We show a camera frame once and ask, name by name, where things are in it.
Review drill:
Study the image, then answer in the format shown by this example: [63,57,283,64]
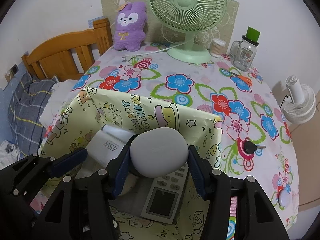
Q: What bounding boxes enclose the small grey round ball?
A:
[278,189,290,207]

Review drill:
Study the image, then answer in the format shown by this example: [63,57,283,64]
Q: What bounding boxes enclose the white 45W charger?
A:
[86,131,125,167]

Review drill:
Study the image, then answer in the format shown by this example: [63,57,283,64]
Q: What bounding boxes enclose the round beige pin cushion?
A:
[119,173,138,196]

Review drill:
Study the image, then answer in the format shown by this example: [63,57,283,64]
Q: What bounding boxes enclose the white square charger cube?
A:
[102,125,136,143]

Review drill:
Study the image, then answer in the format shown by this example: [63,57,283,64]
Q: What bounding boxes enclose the black car key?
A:
[244,141,266,154]

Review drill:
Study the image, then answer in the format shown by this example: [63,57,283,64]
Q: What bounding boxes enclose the white remote control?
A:
[140,164,188,224]

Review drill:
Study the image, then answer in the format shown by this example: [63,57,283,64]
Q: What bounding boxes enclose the white oval earbud case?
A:
[130,127,188,178]

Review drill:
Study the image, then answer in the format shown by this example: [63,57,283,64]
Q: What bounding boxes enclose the yellow cartoon fabric box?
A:
[39,87,222,239]

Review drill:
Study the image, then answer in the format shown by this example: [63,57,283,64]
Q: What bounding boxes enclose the white cloth on bed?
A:
[39,79,77,129]

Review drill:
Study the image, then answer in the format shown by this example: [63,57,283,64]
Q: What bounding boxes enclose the blue plaid bedding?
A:
[8,72,58,158]

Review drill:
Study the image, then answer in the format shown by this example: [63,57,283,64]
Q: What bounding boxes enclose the floral tablecloth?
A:
[71,43,299,231]

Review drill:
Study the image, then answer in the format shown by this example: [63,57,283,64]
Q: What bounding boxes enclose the beige door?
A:
[289,112,319,211]

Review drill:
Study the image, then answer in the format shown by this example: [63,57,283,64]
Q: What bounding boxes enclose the wooden bed headboard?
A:
[22,18,113,81]

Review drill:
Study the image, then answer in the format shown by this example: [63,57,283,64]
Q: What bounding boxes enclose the white standing fan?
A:
[280,75,317,124]

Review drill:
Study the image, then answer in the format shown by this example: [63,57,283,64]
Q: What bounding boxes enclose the purple plush toy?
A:
[114,1,147,51]

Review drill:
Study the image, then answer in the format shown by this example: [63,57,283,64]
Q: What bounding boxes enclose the beige cartoon board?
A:
[101,0,240,51]

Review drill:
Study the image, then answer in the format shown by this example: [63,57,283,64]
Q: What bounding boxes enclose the glass jar mug green lid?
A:
[229,27,260,72]

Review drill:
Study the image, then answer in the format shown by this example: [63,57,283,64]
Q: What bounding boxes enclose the cotton swab container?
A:
[209,38,226,57]

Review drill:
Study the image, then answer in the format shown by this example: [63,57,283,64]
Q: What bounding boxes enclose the green desk fan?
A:
[148,0,227,64]

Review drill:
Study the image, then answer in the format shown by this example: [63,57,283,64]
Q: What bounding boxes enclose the orange handled scissors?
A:
[228,71,252,87]

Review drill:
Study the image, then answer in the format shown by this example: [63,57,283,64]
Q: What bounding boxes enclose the white fan power cable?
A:
[122,41,187,62]

